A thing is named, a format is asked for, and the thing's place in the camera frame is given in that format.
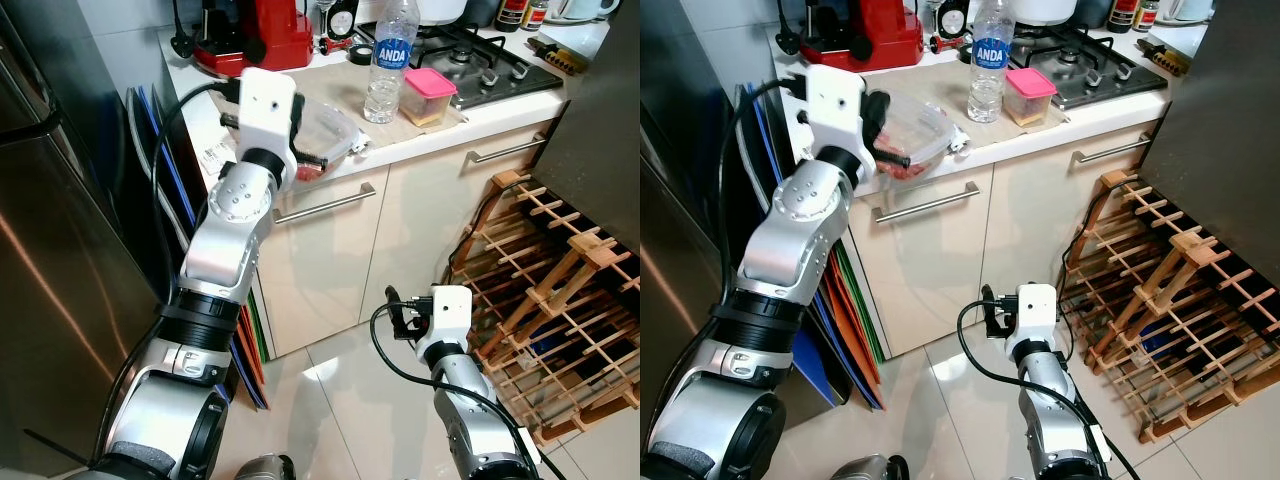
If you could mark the round kitchen timer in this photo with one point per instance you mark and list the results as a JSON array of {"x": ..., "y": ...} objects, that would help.
[
  {"x": 342, "y": 18},
  {"x": 952, "y": 18}
]

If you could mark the dark grey plastic board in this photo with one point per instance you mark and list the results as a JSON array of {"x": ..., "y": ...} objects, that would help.
[
  {"x": 160, "y": 190},
  {"x": 748, "y": 130}
]

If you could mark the white cooking pot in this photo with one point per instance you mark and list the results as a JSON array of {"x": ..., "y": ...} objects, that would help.
[
  {"x": 440, "y": 10},
  {"x": 1045, "y": 10}
]

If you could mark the dark sauce bottle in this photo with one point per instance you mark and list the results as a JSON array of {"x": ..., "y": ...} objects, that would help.
[
  {"x": 1147, "y": 12},
  {"x": 1122, "y": 12},
  {"x": 510, "y": 12},
  {"x": 536, "y": 12}
]

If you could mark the small container pink lid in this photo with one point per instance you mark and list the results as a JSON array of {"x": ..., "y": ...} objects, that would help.
[
  {"x": 428, "y": 85},
  {"x": 1030, "y": 85}
]

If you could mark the grey mini fridge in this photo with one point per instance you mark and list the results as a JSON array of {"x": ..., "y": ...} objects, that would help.
[
  {"x": 1220, "y": 150},
  {"x": 600, "y": 150}
]

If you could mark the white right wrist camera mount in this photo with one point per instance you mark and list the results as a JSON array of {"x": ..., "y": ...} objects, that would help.
[
  {"x": 450, "y": 310},
  {"x": 1038, "y": 308}
]

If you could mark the cream kitchen cabinet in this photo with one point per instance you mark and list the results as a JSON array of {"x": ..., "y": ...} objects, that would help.
[
  {"x": 330, "y": 260},
  {"x": 930, "y": 270}
]

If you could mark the orange plastic board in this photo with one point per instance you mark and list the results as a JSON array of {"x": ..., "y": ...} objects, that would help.
[
  {"x": 250, "y": 345},
  {"x": 850, "y": 310}
]

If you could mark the green plastic board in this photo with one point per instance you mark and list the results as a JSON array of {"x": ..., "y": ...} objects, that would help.
[
  {"x": 868, "y": 310},
  {"x": 262, "y": 330}
]

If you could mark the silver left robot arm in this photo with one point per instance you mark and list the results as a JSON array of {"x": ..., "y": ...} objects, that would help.
[
  {"x": 790, "y": 240},
  {"x": 225, "y": 235}
]

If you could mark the wooden wine rack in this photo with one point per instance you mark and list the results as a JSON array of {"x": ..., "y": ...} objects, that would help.
[
  {"x": 1180, "y": 300},
  {"x": 560, "y": 300}
]

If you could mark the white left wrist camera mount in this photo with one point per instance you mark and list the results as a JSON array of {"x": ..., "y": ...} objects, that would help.
[
  {"x": 265, "y": 105},
  {"x": 835, "y": 105}
]

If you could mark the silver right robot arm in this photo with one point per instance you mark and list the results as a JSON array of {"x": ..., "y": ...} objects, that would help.
[
  {"x": 1050, "y": 410},
  {"x": 470, "y": 400}
]

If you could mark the red coffee machine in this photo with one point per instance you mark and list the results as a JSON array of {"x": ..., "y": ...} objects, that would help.
[
  {"x": 880, "y": 40},
  {"x": 270, "y": 40}
]

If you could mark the black tape roll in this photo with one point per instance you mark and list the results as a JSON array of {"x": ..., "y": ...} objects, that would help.
[{"x": 352, "y": 57}]

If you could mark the clear plastic food container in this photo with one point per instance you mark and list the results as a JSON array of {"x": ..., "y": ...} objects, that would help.
[
  {"x": 925, "y": 125},
  {"x": 335, "y": 130}
]

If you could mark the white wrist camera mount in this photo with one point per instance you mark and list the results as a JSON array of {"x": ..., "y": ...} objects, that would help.
[
  {"x": 1038, "y": 308},
  {"x": 265, "y": 105},
  {"x": 450, "y": 310},
  {"x": 835, "y": 105}
]

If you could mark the clear water bottle blue label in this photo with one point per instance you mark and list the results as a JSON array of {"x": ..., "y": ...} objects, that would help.
[
  {"x": 388, "y": 60},
  {"x": 990, "y": 60}
]

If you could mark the white mug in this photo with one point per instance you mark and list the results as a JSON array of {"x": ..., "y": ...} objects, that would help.
[
  {"x": 585, "y": 8},
  {"x": 1190, "y": 8}
]

